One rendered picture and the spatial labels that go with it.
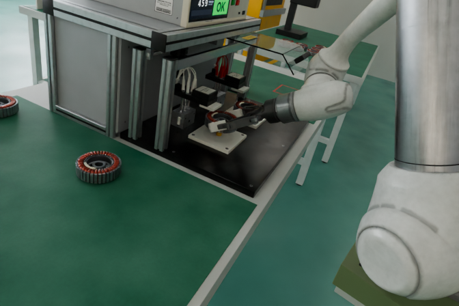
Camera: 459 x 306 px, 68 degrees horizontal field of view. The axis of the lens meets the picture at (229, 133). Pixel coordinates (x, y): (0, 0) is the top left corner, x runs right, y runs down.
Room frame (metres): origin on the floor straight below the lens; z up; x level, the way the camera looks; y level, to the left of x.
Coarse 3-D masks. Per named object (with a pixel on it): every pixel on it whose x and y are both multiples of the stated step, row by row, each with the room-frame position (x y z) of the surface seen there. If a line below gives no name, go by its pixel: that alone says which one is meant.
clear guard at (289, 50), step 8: (240, 40) 1.22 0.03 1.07; (248, 40) 1.25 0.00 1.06; (256, 40) 1.28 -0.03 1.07; (264, 40) 1.31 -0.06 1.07; (272, 40) 1.34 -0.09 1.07; (280, 40) 1.38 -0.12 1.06; (264, 48) 1.17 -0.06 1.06; (272, 48) 1.19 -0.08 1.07; (280, 48) 1.22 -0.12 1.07; (288, 48) 1.25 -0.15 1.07; (296, 48) 1.30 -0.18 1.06; (288, 56) 1.18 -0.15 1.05; (296, 56) 1.26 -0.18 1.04; (288, 64) 1.14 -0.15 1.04; (296, 64) 1.21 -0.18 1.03; (304, 64) 1.28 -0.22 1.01; (296, 72) 1.16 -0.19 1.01
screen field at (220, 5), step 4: (216, 0) 1.14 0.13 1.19; (220, 0) 1.16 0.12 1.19; (224, 0) 1.19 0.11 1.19; (228, 0) 1.22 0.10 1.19; (216, 4) 1.14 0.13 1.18; (220, 4) 1.17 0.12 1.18; (224, 4) 1.20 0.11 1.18; (216, 8) 1.14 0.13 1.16; (220, 8) 1.17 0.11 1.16; (224, 8) 1.20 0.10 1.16; (212, 12) 1.13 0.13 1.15; (216, 12) 1.15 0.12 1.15; (220, 12) 1.18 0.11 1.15; (224, 12) 1.21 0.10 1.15
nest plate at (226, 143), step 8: (200, 128) 1.04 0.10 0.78; (208, 128) 1.05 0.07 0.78; (192, 136) 0.97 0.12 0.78; (200, 136) 0.98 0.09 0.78; (208, 136) 0.99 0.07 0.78; (216, 136) 1.00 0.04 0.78; (224, 136) 1.02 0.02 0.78; (232, 136) 1.03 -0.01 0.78; (240, 136) 1.04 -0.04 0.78; (208, 144) 0.95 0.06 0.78; (216, 144) 0.95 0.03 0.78; (224, 144) 0.96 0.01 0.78; (232, 144) 0.97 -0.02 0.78; (224, 152) 0.93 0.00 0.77
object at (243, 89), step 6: (210, 72) 1.31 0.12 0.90; (234, 72) 1.30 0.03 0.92; (210, 78) 1.27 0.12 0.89; (216, 78) 1.26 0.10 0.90; (228, 78) 1.25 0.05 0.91; (234, 78) 1.24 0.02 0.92; (240, 78) 1.25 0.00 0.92; (216, 84) 1.27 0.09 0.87; (228, 84) 1.24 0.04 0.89; (234, 84) 1.23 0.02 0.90; (240, 84) 1.25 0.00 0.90; (234, 90) 1.24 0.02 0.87; (240, 90) 1.23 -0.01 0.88; (246, 90) 1.25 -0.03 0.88
